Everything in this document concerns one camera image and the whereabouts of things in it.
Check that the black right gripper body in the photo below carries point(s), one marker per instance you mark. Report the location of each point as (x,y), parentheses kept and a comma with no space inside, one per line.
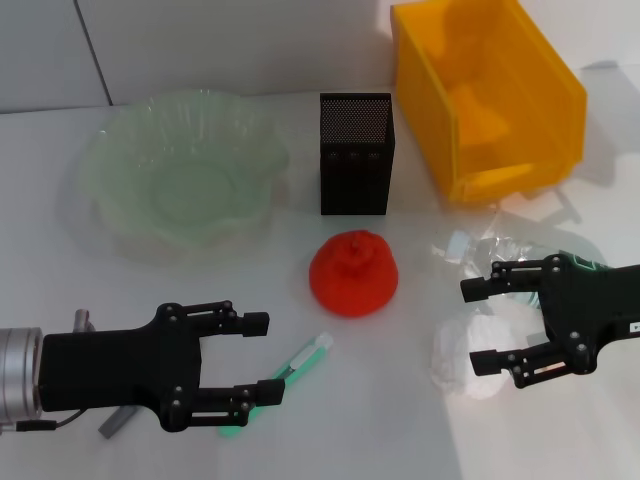
(585,310)

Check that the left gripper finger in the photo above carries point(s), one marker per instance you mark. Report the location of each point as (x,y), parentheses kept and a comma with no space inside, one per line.
(270,391)
(255,324)

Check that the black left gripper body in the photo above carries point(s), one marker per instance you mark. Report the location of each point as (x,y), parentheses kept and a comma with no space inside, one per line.
(120,370)

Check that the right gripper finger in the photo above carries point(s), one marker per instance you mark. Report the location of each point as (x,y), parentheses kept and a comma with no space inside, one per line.
(475,290)
(487,362)

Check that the clear green-label water bottle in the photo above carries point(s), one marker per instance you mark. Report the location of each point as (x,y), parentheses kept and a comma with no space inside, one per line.
(480,252)

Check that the white paper ball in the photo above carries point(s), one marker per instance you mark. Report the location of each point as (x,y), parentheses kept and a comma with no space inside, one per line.
(450,355)

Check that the red pear-shaped toy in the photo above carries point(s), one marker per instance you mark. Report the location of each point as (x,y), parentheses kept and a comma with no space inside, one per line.
(352,280)

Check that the green utility knife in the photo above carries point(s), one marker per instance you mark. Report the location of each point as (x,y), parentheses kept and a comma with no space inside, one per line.
(305,357)

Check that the grey marker pen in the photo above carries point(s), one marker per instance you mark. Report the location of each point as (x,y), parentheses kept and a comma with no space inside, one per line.
(115,422)

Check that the green glass fruit plate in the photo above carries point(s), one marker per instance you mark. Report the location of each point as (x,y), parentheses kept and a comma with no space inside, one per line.
(185,175)

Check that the black mesh pen holder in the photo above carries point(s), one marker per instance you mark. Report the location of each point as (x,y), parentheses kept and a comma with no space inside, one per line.
(355,175)

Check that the yellow plastic bin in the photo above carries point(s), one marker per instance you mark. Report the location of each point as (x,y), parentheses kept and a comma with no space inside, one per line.
(500,100)

